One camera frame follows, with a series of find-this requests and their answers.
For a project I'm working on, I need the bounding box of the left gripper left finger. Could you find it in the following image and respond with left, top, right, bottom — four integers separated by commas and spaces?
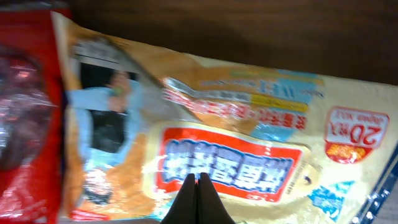
160, 174, 197, 224

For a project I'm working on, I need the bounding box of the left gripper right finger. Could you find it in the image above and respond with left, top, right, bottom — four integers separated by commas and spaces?
197, 172, 235, 224

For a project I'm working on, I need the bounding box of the yellow snack bag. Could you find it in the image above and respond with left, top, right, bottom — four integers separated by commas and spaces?
52, 12, 397, 224

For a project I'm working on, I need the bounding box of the red snack bag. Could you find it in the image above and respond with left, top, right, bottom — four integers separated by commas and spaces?
1, 6, 63, 224

